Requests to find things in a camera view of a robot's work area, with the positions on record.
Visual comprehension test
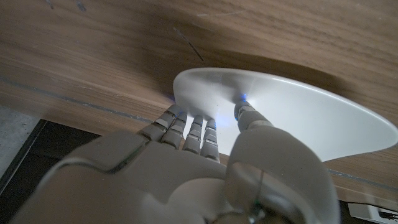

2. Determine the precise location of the white square plate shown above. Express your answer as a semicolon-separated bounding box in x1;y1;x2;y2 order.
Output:
172;67;398;162

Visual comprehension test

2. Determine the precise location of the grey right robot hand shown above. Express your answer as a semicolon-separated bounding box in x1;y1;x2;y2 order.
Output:
9;99;341;224

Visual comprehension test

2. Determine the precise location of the white power strip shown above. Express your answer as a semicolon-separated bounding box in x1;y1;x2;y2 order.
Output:
347;202;398;224

